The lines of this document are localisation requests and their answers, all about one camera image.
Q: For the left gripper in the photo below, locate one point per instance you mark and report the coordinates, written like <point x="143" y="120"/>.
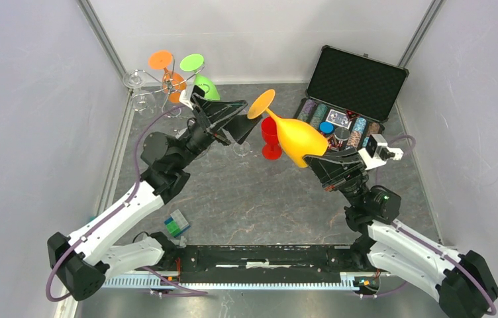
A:
<point x="216" y="112"/>

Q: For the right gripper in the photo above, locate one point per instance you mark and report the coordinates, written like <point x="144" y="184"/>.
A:
<point x="334" y="165"/>

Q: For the yellow plastic wine glass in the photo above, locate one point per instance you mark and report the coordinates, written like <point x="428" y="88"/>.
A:
<point x="297" y="139"/>

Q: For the red plastic wine glass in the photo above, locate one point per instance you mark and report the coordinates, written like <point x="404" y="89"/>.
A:
<point x="271" y="150"/>

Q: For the clear flute glass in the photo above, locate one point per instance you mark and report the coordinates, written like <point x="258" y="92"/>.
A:
<point x="241" y="149"/>

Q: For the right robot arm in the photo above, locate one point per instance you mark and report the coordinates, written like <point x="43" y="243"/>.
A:
<point x="461" y="283"/>

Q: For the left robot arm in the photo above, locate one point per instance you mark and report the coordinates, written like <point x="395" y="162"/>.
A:
<point x="84" y="259"/>

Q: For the orange plastic wine glass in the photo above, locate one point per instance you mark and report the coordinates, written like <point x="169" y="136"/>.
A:
<point x="172" y="82"/>

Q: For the green plastic wine glass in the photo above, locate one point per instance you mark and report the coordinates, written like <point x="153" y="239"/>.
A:
<point x="195" y="63"/>

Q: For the chrome wine glass rack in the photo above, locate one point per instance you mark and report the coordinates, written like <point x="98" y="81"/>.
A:
<point x="154" y="85"/>

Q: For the clear wine glass on rack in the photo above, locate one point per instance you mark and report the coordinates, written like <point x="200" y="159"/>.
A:
<point x="142" y="101"/>

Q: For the black poker chip case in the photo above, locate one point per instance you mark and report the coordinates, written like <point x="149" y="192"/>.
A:
<point x="349" y="97"/>

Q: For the coloured toy brick block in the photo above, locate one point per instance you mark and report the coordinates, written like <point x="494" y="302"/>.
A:
<point x="176" y="224"/>

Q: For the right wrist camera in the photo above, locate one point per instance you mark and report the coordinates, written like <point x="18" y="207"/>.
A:
<point x="377" y="152"/>

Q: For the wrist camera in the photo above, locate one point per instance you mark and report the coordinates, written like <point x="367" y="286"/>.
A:
<point x="185" y="97"/>
<point x="377" y="152"/>

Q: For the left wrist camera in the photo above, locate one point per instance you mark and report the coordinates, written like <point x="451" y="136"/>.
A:
<point x="185" y="97"/>

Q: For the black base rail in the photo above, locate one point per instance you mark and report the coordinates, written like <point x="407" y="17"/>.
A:
<point x="283" y="267"/>

